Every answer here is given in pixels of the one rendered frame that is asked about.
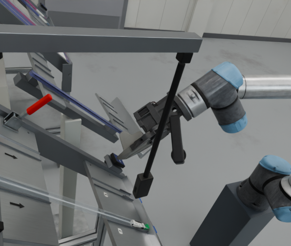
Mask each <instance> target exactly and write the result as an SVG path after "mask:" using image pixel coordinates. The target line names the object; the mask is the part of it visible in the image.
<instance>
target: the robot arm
mask: <svg viewBox="0 0 291 246"><path fill-rule="evenodd" d="M168 94H169V92H167V96H165V97H164V98H162V99H161V100H159V101H158V102H149V103H147V104H146V105H144V106H143V107H142V108H140V109H139V110H138V111H136V112H135V113H133V114H134V117H135V119H136V122H137V123H138V125H139V126H140V127H141V128H142V129H143V130H144V132H145V134H143V132H141V131H138V132H136V133H134V134H130V133H128V132H126V131H122V132H121V133H120V135H119V137H120V141H121V144H122V147H123V152H121V153H120V154H119V155H118V156H117V159H118V160H125V159H128V158H130V157H132V156H134V155H136V154H137V153H140V152H141V151H143V150H145V149H147V148H148V147H150V146H152V145H153V142H154V139H155V135H156V132H157V129H158V126H159V122H160V119H161V116H162V113H163V110H164V106H165V103H166V100H167V97H168ZM242 99H291V75H242V74H241V73H240V71H239V70H238V68H237V67H236V66H235V65H234V64H232V63H231V62H228V61H225V62H223V63H221V64H219V65H218V66H216V67H215V68H212V69H211V70H210V71H208V72H207V73H206V74H205V75H203V76H202V77H200V78H199V79H198V80H196V81H194V82H193V83H192V84H190V85H189V86H187V87H186V88H184V89H183V90H181V91H180V92H179V93H178V94H177V95H175V98H174V101H173V104H172V107H171V110H170V113H169V116H168V119H167V122H166V125H165V128H164V131H163V134H162V137H161V140H162V139H164V138H165V137H166V136H167V135H169V133H171V140H172V152H171V158H172V160H173V162H174V163H175V164H184V163H185V161H184V160H185V159H186V152H185V150H184V149H183V142H182V133H181V123H180V117H181V116H183V117H184V118H185V119H186V120H187V121H189V120H191V119H192V117H193V118H195V117H197V116H198V115H199V114H201V113H202V112H204V111H205V110H207V109H208V108H211V109H212V111H213V113H214V115H215V117H216V119H217V121H218V124H219V125H220V126H221V128H222V130H223V131H225V132H226V133H237V132H239V131H241V130H243V129H244V128H245V127H246V125H247V122H248V119H247V116H246V112H245V111H244V108H243V106H242V104H241V101H240V100H242ZM154 103H155V104H154ZM174 110H176V112H173V111H174ZM290 174H291V165H290V164H289V163H288V162H287V161H286V160H284V159H282V158H280V157H278V156H275V155H266V156H264V157H263V158H262V159H261V160H260V161H259V164H258V165H257V166H256V168H255V169H254V171H253V172H252V174H251V175H250V177H248V178H247V179H245V180H243V181H242V182H241V183H240V184H239V185H238V187H237V190H236V192H237V195H238V197H239V199H240V200H241V202H242V203H243V204H244V205H246V206H247V207H249V208H250V209H253V210H255V211H265V210H267V209H268V208H269V206H271V209H272V212H273V213H274V215H275V216H276V218H277V219H278V220H279V221H282V222H286V223H291V176H290Z"/></svg>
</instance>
